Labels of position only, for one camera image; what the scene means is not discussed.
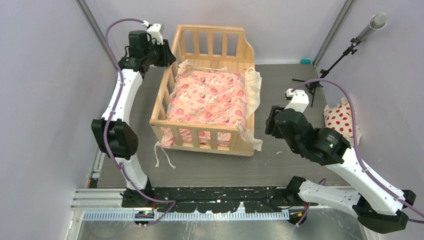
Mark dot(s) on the wooden slatted pet bed frame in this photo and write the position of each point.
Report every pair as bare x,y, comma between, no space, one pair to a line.
208,46

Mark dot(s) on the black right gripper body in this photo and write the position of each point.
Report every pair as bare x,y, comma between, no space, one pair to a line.
294,143

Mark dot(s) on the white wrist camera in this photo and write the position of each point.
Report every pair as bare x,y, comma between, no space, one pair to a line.
155,31
298,100

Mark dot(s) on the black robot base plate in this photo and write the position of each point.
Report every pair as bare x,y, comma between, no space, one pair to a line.
254,199

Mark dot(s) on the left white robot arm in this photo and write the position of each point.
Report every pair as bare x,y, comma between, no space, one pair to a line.
112,131

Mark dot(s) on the pink unicorn print cushion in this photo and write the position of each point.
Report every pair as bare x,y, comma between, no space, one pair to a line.
216,96

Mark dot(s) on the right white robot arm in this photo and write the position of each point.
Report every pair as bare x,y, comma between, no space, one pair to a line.
377,206

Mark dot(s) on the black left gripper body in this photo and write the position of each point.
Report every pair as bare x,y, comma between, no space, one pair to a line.
159,54

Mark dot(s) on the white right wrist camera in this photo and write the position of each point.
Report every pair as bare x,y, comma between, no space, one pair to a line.
298,100

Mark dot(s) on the white strawberry print pillow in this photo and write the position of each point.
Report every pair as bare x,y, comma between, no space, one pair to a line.
340,118

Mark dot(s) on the small teal block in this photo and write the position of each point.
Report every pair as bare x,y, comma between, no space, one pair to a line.
305,61

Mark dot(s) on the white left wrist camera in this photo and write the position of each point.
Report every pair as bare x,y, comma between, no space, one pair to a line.
155,31

